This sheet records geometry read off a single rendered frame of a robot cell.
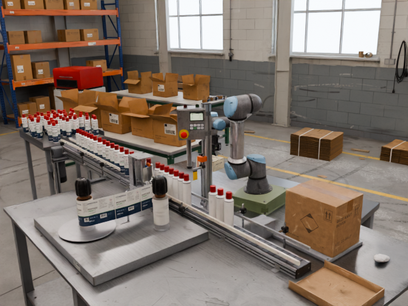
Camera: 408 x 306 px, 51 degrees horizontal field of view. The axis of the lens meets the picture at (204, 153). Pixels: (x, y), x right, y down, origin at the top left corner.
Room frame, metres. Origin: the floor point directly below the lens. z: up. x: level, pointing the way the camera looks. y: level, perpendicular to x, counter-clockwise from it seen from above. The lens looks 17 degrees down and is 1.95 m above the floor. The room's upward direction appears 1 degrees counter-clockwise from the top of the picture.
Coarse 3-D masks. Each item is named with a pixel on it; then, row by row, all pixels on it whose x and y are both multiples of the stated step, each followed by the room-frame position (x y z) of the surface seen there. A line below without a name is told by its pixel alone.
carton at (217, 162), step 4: (212, 156) 2.96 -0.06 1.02; (216, 156) 2.96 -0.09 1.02; (196, 160) 2.93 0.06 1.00; (212, 160) 2.86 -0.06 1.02; (216, 160) 2.86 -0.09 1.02; (220, 160) 2.89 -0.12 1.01; (196, 164) 2.93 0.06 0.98; (212, 164) 2.83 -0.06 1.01; (216, 164) 2.85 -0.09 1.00; (220, 164) 2.89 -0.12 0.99; (212, 168) 2.83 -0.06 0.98; (216, 168) 2.85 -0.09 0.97; (220, 168) 2.89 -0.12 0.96
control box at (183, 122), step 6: (180, 108) 2.47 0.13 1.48; (192, 108) 2.47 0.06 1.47; (198, 108) 2.47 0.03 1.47; (204, 108) 2.47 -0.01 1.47; (180, 114) 2.45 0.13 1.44; (186, 114) 2.45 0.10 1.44; (204, 114) 2.46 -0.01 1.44; (180, 120) 2.45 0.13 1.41; (186, 120) 2.45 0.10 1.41; (204, 120) 2.46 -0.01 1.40; (180, 126) 2.45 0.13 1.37; (186, 126) 2.45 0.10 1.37; (180, 132) 2.45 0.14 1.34; (186, 132) 2.45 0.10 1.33; (192, 132) 2.45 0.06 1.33; (198, 132) 2.46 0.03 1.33; (204, 132) 2.46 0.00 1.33; (180, 138) 2.45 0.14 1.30; (186, 138) 2.45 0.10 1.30; (192, 138) 2.45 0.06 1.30; (198, 138) 2.46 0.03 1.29; (204, 138) 2.46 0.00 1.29
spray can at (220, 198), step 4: (220, 188) 2.18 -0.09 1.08; (220, 192) 2.16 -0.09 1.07; (216, 196) 2.17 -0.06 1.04; (220, 196) 2.16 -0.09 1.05; (224, 196) 2.17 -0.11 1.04; (216, 200) 2.17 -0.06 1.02; (220, 200) 2.15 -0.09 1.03; (216, 204) 2.17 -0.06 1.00; (220, 204) 2.15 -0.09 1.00; (216, 208) 2.17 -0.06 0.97; (220, 208) 2.15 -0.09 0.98; (216, 212) 2.17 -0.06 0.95; (220, 212) 2.15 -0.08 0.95; (216, 216) 2.17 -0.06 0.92; (220, 216) 2.15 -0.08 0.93; (220, 220) 2.15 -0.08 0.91
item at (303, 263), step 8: (200, 208) 2.37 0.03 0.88; (200, 216) 2.26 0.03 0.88; (216, 224) 2.16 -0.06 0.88; (232, 232) 2.06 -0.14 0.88; (248, 232) 2.06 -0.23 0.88; (248, 240) 1.97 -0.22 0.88; (264, 240) 1.96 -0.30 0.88; (264, 248) 1.88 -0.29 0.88; (280, 248) 1.88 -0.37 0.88; (296, 256) 1.80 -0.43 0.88; (288, 264) 1.74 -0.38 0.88; (304, 264) 1.73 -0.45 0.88
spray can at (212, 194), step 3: (210, 186) 2.21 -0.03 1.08; (213, 186) 2.21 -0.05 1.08; (210, 189) 2.22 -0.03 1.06; (213, 189) 2.21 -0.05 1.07; (210, 192) 2.21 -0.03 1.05; (213, 192) 2.21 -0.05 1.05; (216, 192) 2.21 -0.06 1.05; (210, 195) 2.20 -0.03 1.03; (213, 195) 2.20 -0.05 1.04; (210, 198) 2.20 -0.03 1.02; (213, 198) 2.20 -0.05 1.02; (210, 201) 2.20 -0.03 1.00; (213, 201) 2.20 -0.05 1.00; (210, 204) 2.20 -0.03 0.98; (213, 204) 2.20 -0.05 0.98; (210, 207) 2.20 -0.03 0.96; (213, 207) 2.20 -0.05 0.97; (210, 210) 2.20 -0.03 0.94; (213, 210) 2.20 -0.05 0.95; (210, 213) 2.20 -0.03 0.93; (213, 213) 2.20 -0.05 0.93; (213, 216) 2.20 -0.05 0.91
